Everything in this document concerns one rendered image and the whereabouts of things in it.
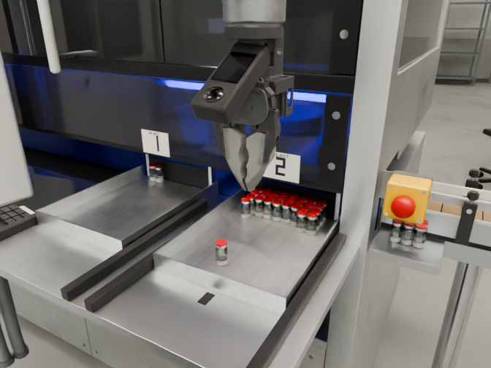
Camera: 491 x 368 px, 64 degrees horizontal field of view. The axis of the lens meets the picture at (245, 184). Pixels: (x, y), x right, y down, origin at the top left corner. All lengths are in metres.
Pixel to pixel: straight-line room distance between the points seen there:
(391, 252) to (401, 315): 1.28
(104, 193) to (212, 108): 0.70
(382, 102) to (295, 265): 0.33
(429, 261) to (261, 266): 0.32
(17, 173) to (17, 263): 0.50
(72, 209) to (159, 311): 0.45
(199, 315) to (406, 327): 1.50
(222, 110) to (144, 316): 0.37
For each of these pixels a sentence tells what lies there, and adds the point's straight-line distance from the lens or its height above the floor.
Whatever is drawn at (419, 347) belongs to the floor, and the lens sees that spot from 1.97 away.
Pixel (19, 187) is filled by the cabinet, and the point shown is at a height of 0.85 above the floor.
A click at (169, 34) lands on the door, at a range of 0.93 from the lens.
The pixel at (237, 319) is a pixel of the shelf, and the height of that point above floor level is 0.88.
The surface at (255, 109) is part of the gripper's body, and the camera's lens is 0.49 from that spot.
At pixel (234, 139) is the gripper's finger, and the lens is 0.52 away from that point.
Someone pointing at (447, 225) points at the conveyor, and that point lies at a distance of 0.90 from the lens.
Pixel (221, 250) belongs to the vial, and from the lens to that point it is 0.72.
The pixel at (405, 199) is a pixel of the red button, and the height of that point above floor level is 1.01.
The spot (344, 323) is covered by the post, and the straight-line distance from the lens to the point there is 0.96.
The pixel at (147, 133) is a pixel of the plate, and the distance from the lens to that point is 1.01.
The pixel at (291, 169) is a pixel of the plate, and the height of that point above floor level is 1.02.
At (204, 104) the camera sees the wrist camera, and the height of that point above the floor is 1.22.
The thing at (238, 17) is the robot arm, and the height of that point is 1.31.
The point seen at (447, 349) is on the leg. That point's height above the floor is 0.58.
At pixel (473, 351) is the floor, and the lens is 2.05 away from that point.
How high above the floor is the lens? 1.31
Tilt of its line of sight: 23 degrees down
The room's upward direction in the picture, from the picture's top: straight up
